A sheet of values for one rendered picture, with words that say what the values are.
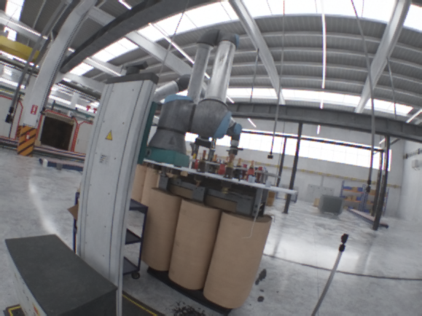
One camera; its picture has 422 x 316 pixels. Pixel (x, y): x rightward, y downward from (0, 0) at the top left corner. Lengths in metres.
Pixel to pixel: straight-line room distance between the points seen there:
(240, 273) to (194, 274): 0.47
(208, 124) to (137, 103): 0.34
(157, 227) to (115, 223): 1.17
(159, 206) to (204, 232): 0.55
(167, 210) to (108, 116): 1.23
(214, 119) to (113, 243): 0.75
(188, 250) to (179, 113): 1.30
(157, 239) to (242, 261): 0.92
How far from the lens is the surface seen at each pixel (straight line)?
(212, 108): 0.90
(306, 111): 10.02
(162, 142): 0.85
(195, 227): 1.74
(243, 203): 1.55
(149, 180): 4.50
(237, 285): 1.74
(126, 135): 0.87
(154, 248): 2.14
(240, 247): 1.59
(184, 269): 1.94
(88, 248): 1.15
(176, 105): 0.90
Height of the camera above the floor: 1.40
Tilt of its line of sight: 4 degrees up
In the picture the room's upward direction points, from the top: 12 degrees clockwise
